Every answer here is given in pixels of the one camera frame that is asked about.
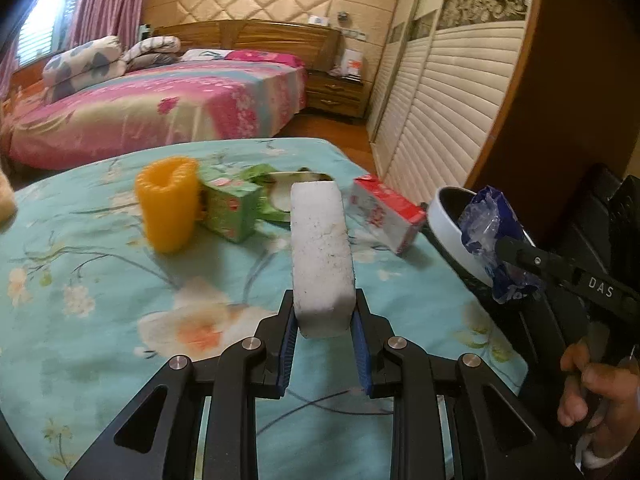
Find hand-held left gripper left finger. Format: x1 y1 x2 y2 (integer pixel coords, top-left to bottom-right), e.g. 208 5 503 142
65 289 297 480

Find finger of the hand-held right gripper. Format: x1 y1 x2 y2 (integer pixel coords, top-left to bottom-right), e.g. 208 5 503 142
495 236 576 286

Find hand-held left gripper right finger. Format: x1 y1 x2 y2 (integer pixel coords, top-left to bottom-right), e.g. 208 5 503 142
351 287 583 480

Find blue plastic wrapper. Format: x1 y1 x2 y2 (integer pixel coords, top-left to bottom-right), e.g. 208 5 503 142
457 186 543 305

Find white round waste bin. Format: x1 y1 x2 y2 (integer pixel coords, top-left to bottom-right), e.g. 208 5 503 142
427 186 531 286

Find white foam block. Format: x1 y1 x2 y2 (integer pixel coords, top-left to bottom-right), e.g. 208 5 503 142
290 181 356 339

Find red and white carton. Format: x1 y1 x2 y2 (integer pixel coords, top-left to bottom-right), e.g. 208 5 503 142
350 175 428 256

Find green carton box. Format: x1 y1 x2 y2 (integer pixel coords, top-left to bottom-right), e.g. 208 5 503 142
196 162 266 243

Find yellow ribbed plastic cup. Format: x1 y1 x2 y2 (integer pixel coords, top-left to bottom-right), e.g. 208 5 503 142
136 156 200 253

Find person's right forearm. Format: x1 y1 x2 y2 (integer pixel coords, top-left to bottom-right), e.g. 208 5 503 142
575 425 640 480

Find person's right hand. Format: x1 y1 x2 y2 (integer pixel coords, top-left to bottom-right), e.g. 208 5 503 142
557 342 640 461

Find white slatted sliding wardrobe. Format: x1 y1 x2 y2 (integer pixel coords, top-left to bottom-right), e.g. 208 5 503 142
367 0 533 211

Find dark brown wooden panel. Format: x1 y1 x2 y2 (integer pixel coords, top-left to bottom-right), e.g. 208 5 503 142
465 0 640 241

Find wooden nightstand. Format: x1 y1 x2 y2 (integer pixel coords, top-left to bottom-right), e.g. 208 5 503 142
305 71 366 120

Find white and orange box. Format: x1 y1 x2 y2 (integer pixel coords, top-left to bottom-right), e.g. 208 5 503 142
340 49 365 81

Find bed with pink floral sheet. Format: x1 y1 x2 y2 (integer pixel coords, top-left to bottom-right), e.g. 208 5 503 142
7 57 308 171

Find pink pillow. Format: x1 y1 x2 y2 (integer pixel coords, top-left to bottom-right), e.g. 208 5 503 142
225 49 306 67

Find white pillow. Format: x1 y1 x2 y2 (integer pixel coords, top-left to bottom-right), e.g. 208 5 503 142
180 49 231 62

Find wooden headboard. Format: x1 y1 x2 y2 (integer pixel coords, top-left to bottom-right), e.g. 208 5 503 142
152 20 342 68

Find cream teddy bear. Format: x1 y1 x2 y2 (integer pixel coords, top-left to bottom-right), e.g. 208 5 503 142
0 170 17 226

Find folded striped quilt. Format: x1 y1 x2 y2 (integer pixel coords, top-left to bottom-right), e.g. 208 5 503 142
122 36 182 72

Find folded heart print quilt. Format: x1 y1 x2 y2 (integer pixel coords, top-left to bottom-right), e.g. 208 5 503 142
42 36 126 101

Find purple curtain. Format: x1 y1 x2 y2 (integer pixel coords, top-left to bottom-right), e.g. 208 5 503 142
67 0 151 53

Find window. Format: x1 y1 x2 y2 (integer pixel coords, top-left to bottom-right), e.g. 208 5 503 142
15 0 83 66

